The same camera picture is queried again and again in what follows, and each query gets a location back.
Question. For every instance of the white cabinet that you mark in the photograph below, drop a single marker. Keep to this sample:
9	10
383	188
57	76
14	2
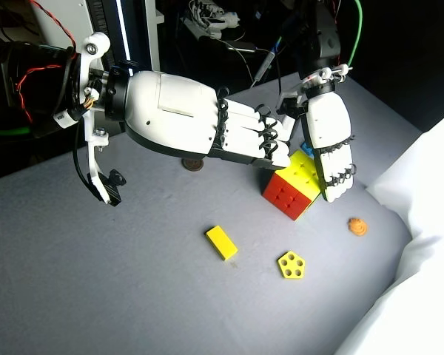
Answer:
59	18

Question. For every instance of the white frame post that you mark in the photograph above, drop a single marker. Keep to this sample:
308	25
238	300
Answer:
153	37

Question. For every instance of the multicolour puzzle cube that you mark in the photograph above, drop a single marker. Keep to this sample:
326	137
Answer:
285	194

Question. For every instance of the blue-white light strip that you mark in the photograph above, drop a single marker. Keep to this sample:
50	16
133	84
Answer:
121	22

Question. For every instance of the spare white robot hand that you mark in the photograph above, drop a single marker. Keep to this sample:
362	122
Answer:
211	22

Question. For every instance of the white backdrop cloth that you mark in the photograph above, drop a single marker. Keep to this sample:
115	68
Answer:
429	185

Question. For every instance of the yellow rectangular block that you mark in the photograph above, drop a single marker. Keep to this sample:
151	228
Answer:
222	242

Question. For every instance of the chocolate sandwich cookie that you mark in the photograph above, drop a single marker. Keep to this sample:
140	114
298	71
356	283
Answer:
191	166

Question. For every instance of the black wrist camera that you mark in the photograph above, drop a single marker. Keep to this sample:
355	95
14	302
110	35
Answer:
112	190
289	105

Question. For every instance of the orange swirl cookie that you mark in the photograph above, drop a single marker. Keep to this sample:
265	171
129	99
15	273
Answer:
357	227

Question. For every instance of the yellow pentagon block with holes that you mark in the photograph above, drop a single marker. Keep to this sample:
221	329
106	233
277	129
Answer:
291	264

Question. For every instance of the grey pen-shaped tool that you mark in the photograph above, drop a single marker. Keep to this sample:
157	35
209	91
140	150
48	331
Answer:
264	66

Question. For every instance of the grey table cloth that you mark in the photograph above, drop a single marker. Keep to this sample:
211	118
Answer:
133	277

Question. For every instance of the blue pentagon block with holes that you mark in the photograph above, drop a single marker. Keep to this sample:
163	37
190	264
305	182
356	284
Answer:
306	148

